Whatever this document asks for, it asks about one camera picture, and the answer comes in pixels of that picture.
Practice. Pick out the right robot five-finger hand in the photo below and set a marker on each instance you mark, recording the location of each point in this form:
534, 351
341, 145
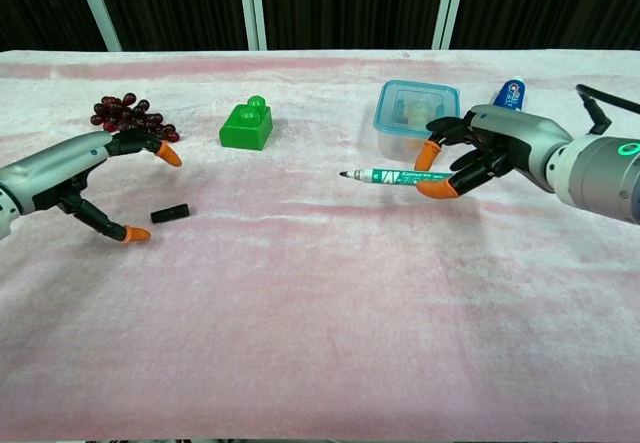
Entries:
520, 138

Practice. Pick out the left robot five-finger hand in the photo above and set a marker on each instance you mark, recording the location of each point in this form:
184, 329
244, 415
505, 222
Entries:
55, 168

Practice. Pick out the black marker cap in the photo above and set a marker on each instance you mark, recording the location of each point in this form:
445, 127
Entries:
171, 213

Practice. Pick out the green white marker pen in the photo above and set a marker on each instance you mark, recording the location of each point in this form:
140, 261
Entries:
390, 177

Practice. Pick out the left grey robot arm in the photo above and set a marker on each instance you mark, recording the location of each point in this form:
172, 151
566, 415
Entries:
7, 218

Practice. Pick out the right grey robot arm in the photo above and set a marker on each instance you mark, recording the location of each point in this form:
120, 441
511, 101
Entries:
600, 178

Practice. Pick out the blue white toothpaste tube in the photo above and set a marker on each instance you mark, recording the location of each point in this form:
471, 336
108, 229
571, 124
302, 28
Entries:
511, 94

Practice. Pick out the dark red grape bunch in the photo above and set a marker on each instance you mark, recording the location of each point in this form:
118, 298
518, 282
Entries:
132, 115

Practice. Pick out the beige toy inside container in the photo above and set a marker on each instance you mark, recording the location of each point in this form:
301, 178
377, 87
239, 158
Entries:
417, 110

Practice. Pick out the clear blue-rimmed food container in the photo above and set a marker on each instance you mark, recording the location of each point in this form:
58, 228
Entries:
390, 113

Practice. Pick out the green toy building block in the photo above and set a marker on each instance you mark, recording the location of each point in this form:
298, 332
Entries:
245, 130

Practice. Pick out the black pleated curtain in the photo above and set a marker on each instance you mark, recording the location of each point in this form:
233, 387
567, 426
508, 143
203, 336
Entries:
345, 3

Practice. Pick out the pink table cloth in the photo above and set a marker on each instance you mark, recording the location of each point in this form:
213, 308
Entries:
300, 303

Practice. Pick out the white frame post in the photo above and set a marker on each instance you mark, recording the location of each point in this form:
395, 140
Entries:
450, 8
252, 8
97, 8

